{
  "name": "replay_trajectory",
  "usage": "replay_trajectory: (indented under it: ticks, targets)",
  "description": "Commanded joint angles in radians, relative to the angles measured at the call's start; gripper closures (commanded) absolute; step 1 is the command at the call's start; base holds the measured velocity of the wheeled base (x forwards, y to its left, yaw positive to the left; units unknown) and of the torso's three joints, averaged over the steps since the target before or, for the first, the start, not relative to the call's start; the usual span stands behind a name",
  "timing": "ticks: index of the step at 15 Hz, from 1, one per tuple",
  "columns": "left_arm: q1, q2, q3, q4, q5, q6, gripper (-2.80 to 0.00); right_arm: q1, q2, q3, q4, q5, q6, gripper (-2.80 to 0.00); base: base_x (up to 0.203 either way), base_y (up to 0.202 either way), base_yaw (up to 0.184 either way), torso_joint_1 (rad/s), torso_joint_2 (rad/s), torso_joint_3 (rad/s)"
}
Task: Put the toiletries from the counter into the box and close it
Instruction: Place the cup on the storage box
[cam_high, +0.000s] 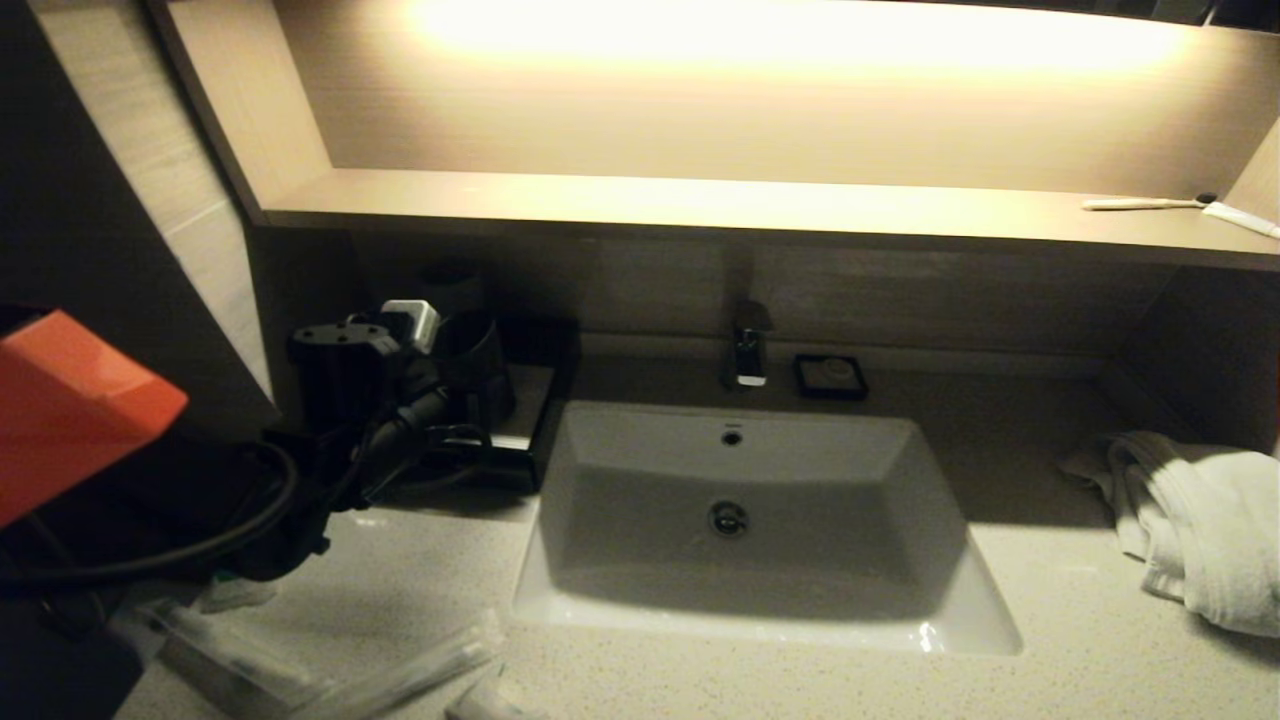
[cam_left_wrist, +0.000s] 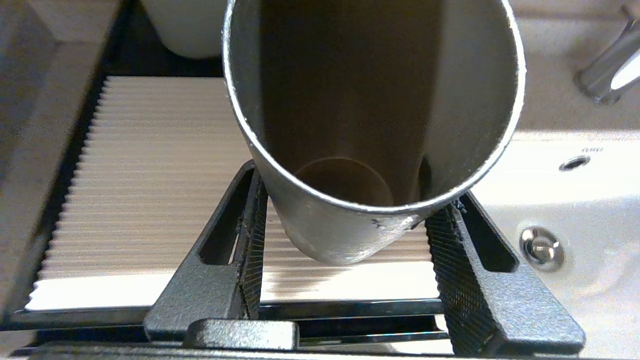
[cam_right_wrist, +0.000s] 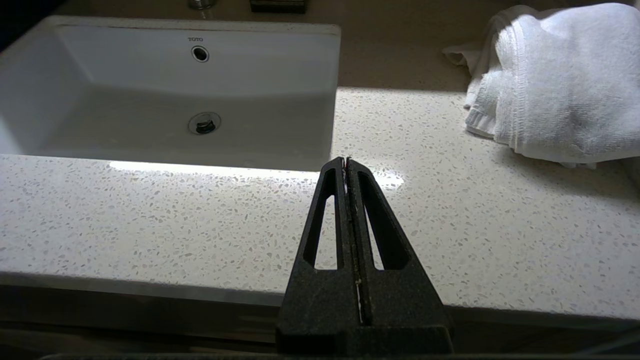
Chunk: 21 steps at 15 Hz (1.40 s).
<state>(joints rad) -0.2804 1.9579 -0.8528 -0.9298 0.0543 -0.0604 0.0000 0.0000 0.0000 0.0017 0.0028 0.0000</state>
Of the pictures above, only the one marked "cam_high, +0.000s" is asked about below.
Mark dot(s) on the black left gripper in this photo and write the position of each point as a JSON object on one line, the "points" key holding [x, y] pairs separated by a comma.
{"points": [[420, 400]]}

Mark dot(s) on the dark brown cup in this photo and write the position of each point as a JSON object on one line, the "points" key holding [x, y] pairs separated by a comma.
{"points": [[478, 365]]}

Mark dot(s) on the black and orange left arm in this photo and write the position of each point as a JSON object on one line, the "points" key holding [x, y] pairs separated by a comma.
{"points": [[80, 410]]}

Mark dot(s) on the black drawer box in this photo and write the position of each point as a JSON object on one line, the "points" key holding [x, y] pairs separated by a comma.
{"points": [[528, 410]]}

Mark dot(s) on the pale grey cup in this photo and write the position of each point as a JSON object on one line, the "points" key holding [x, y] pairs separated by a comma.
{"points": [[455, 285]]}

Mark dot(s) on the long plain white packet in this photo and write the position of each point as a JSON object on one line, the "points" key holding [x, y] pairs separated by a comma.
{"points": [[410, 672]]}

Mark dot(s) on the puffy white pouch packet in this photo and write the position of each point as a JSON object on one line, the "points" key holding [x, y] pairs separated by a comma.
{"points": [[485, 700]]}

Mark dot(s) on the chrome sink drain plug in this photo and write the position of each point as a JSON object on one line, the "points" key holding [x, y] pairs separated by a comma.
{"points": [[729, 519]]}

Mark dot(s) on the square sachet with green label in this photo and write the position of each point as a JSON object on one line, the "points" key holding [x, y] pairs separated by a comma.
{"points": [[240, 595]]}

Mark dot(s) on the chrome faucet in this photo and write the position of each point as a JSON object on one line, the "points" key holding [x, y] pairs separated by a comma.
{"points": [[748, 350]]}

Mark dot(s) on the white ceramic sink basin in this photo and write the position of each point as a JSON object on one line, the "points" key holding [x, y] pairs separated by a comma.
{"points": [[760, 540]]}

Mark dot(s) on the packaged toothbrush with green label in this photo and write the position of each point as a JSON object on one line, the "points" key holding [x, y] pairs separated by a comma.
{"points": [[240, 670]]}

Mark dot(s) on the black soap dish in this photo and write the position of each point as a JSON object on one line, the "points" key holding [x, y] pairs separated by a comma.
{"points": [[830, 378]]}

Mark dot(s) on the warm LED light strip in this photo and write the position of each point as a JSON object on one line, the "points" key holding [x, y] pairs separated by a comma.
{"points": [[800, 35]]}

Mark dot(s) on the white toothbrush black head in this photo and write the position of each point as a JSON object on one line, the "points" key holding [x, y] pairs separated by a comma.
{"points": [[1140, 204]]}

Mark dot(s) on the white terry towel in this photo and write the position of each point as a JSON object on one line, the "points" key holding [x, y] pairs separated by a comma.
{"points": [[1210, 530]]}

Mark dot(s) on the white toothpaste tube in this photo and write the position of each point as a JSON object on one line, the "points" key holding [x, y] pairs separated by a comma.
{"points": [[1240, 220]]}

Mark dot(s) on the wooden wall shelf niche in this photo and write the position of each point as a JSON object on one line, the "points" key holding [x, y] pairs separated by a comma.
{"points": [[700, 205]]}

